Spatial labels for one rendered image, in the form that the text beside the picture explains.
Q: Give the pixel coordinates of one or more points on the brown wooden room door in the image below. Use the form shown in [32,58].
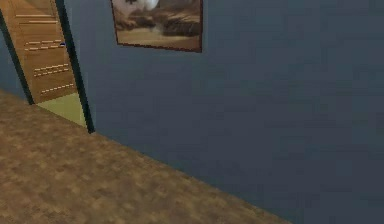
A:
[43,53]

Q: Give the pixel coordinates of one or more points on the framed landscape wall picture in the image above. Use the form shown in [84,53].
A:
[160,26]

